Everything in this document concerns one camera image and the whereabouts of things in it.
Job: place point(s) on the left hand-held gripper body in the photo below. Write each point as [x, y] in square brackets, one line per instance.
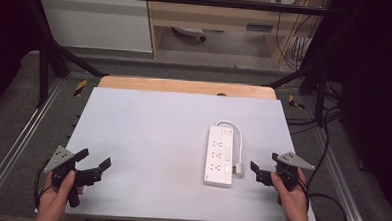
[61, 161]

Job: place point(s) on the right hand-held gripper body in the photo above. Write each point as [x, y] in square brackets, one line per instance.
[288, 171]

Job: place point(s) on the white power strip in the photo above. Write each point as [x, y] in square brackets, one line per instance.
[218, 158]

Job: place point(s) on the person's right hand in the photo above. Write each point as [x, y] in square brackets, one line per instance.
[291, 201]

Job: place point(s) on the person's left hand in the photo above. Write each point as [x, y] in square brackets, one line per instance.
[54, 201]

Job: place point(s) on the white plug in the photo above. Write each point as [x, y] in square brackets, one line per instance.
[238, 169]

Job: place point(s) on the white board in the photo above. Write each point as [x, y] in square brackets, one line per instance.
[149, 138]

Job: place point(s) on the yellow black floor tape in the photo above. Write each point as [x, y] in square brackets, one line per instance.
[295, 102]
[80, 87]

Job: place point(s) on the wooden table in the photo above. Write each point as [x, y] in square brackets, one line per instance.
[171, 86]

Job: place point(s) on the black curtain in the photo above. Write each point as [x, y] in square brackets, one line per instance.
[7, 32]
[372, 81]

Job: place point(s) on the white cabinet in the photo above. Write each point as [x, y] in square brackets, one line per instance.
[94, 22]

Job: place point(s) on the light wooden desk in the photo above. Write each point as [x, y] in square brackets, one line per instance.
[221, 16]

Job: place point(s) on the white chair base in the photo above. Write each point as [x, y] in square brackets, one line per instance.
[190, 32]

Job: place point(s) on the aluminium floor rail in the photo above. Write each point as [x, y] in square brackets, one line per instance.
[340, 187]
[19, 139]

